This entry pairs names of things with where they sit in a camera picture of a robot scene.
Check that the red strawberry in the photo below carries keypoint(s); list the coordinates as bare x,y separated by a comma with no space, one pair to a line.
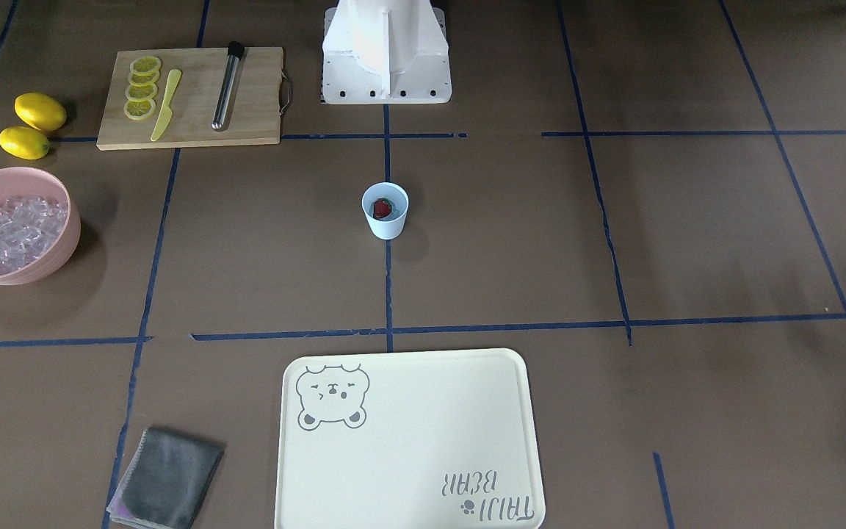
382,208

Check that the light blue plastic cup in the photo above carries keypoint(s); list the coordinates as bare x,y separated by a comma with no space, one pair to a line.
393,225

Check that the pile of clear ice cubes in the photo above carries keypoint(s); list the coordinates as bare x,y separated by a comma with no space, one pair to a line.
30,225

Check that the cream bear tray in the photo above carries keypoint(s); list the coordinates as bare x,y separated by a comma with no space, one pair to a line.
428,439

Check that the bamboo cutting board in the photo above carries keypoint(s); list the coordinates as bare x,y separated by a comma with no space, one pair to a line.
254,116

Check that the steel muddler black tip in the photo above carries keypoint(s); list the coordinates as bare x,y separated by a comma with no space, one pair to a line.
234,54

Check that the yellow plastic knife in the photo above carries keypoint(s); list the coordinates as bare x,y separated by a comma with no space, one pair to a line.
165,112

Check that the grey folded cloth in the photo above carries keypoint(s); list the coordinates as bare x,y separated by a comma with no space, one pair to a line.
166,482

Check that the whole lemon upper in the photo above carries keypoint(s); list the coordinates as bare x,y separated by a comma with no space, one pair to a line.
40,111

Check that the whole lemon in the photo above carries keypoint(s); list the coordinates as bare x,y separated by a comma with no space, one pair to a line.
25,142
40,111

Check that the pink bowl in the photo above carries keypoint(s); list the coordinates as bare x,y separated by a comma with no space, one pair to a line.
31,181

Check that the whole lemon lower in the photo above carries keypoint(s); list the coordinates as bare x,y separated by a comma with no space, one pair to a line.
25,142

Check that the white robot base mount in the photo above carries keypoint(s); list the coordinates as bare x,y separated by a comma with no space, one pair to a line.
385,52

